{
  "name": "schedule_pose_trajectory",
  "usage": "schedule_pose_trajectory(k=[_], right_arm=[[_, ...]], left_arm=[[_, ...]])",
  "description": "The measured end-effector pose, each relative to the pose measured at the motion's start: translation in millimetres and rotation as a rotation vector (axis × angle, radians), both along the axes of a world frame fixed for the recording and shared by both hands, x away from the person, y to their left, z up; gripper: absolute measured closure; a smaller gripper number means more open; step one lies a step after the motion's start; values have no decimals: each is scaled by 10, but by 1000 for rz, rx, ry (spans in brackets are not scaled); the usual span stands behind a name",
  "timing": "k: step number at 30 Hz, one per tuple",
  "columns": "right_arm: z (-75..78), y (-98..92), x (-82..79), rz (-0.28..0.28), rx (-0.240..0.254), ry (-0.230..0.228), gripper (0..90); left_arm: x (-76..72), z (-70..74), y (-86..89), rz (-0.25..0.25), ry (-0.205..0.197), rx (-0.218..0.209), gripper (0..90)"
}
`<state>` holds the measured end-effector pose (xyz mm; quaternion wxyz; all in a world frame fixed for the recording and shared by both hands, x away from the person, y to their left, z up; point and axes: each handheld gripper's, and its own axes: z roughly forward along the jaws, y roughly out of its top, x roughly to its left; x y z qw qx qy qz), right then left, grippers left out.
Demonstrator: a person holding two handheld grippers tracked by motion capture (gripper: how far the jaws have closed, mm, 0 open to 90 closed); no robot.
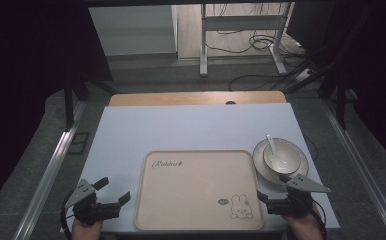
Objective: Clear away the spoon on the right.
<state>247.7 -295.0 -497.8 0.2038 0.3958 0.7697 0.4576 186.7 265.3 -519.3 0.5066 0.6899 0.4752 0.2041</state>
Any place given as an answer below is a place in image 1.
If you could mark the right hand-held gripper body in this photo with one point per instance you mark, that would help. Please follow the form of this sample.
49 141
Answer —
292 205

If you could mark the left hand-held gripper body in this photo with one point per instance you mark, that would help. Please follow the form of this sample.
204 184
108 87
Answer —
87 208

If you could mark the person's left hand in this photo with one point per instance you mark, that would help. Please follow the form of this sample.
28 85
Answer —
86 230

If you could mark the person's right hand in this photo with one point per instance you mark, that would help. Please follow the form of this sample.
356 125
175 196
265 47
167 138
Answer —
302 226

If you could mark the white plate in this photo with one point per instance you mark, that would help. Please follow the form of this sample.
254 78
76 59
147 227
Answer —
264 173

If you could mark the white bowl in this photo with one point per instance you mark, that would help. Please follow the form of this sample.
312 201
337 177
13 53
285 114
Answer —
289 156

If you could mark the black floor socket plate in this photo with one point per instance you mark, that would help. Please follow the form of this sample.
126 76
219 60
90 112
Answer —
78 143

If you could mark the beige tray with rabbit print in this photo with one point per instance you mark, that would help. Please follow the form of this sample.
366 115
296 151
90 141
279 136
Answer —
197 191

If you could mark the black metal stand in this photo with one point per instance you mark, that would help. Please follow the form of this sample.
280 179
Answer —
340 100
69 106

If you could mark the white board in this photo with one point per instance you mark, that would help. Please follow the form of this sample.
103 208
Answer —
181 130

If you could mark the white power strip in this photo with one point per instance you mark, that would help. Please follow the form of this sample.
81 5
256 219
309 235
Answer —
302 75

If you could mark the wooden table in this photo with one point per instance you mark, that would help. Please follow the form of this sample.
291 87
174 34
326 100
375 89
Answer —
181 98

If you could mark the silver metal rail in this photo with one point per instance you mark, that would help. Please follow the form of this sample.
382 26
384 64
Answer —
52 170
361 166

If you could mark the white metal desk frame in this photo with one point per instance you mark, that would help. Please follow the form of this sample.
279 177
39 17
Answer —
241 24

